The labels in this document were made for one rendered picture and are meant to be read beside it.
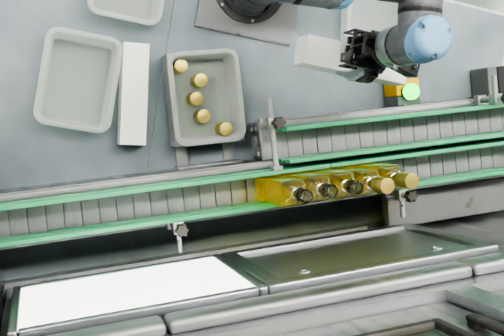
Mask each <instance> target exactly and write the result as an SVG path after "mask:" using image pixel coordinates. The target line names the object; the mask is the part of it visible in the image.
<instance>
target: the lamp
mask: <svg viewBox="0 0 504 336"><path fill-rule="evenodd" d="M419 94H420V90H419V87H418V86H417V85H416V84H415V83H407V84H406V85H404V86H403V87H402V89H401V95H402V97H403V98H404V99H405V100H407V101H411V100H415V99H416V98H417V97H418V96H419Z"/></svg>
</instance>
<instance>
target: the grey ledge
mask: <svg viewBox="0 0 504 336"><path fill-rule="evenodd" d="M411 191H415V193H416V194H417V195H418V197H417V198H416V201H415V202H407V201H406V200H404V205H405V214H406V217H401V213H400V203H399V201H398V200H395V198H394V197H389V198H383V195H382V194H381V195H382V211H383V220H384V227H387V226H392V225H397V224H406V223H410V224H424V223H429V222H434V221H442V220H447V219H452V218H461V217H466V216H470V215H479V214H484V213H489V212H498V211H502V210H504V176H503V177H497V178H488V179H482V180H477V181H467V182H461V183H457V184H447V185H441V186H436V187H426V188H421V189H415V190H411Z"/></svg>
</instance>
